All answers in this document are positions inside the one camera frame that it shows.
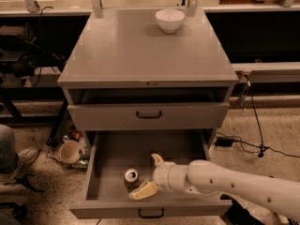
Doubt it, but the white ceramic bowl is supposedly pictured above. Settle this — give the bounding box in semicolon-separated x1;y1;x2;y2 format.
156;9;185;33

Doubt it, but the white sneaker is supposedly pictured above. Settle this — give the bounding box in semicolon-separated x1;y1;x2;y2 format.
1;146;40;184

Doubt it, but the open grey middle drawer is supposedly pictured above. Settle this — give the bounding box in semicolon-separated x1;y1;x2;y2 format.
70;130;232;219

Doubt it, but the orange soda can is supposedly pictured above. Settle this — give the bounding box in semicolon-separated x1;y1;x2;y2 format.
124;168;140;192

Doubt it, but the black object bottom right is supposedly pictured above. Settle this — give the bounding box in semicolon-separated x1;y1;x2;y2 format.
221;200;264;225

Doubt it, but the white cup in basket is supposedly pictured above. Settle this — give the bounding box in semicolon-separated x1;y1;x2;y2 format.
59;141;81;164

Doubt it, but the grey drawer cabinet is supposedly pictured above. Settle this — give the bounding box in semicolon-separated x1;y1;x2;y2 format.
58;8;238;140

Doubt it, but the black equipment left shelf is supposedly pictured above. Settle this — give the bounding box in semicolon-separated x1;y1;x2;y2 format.
0;22;66;78

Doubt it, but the blue jeans leg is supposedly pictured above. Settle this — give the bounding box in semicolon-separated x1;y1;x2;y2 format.
0;125;18;173

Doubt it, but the grey top drawer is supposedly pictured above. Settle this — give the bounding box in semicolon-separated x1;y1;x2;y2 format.
67;102;229;130

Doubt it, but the black office chair base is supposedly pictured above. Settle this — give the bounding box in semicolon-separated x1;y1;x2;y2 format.
0;174;45;220

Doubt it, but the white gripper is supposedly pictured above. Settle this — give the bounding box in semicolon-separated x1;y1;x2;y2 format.
128;153;189;201

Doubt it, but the black power adapter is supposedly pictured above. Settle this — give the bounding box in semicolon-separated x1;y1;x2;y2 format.
215;137;234;147

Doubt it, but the black hanging cable left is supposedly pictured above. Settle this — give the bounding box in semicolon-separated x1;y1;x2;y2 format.
31;6;54;88

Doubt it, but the black floor cable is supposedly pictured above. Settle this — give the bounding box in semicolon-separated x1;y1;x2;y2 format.
215;75;300;159

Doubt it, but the wire basket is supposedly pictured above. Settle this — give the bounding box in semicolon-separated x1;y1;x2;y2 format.
46;127;91;169

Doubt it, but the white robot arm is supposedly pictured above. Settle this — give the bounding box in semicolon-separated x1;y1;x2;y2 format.
129;154;300;221

